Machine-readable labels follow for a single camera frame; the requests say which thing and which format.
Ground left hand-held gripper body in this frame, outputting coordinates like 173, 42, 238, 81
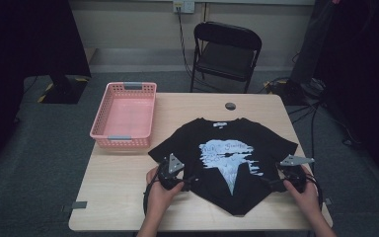
157, 152, 186, 192

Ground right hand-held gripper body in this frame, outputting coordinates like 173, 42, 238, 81
278, 154, 316, 194

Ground black printed t-shirt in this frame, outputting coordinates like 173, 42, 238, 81
147, 117, 300, 217

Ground person's right hand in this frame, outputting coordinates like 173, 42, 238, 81
282, 165, 324, 222

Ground person's left hand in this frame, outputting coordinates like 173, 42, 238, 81
145, 166, 186, 225

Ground pink plastic basket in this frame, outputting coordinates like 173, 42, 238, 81
89, 81, 158, 149

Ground grey tape strip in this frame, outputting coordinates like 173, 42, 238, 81
61, 200, 89, 213

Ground black folding chair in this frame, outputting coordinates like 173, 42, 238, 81
189, 21, 264, 95

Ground dark curtain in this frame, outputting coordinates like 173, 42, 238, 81
0, 0, 93, 176
289, 0, 379, 205

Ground black stand base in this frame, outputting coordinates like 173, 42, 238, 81
40, 73, 90, 106

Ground right hand-held gripper cable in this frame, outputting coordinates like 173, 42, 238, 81
303, 173, 325, 212

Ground hand-held gripper cable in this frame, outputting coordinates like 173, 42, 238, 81
303, 173, 325, 212
142, 167, 166, 219

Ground left hand-held gripper cable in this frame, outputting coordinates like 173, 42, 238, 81
142, 167, 166, 219

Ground black floor cables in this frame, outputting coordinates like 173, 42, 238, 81
286, 95, 364, 174

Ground black wall cable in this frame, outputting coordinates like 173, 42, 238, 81
176, 6, 225, 94

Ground white wall outlet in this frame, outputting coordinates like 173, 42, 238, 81
172, 0, 196, 15

